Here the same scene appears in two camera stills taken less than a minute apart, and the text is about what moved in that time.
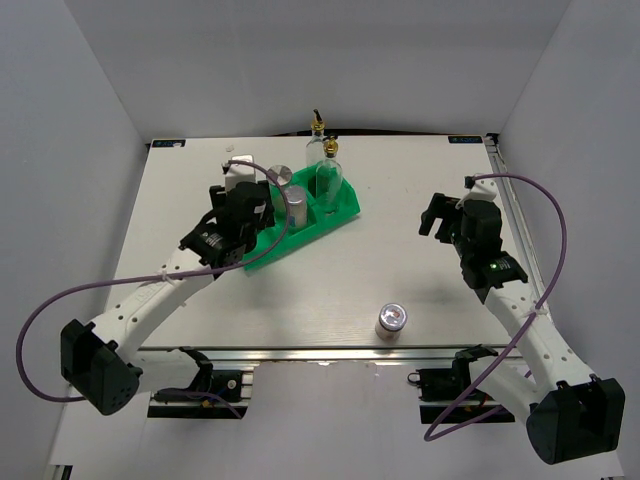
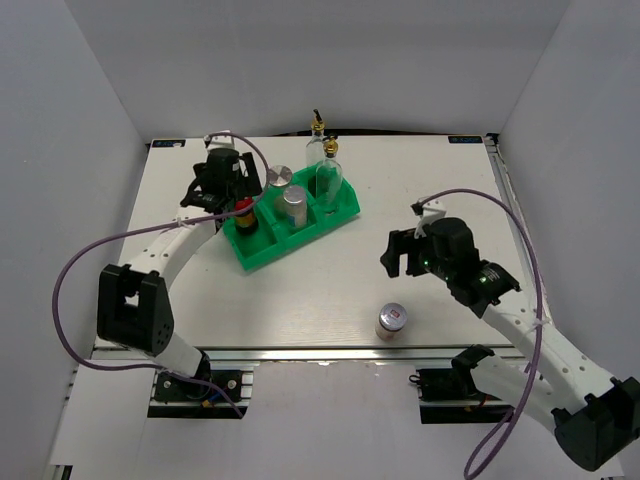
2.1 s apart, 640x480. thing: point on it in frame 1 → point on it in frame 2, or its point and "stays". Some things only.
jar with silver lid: [282, 173] stays
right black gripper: [444, 208] → [403, 243]
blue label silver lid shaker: [297, 204] stays
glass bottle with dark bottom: [315, 148] stays
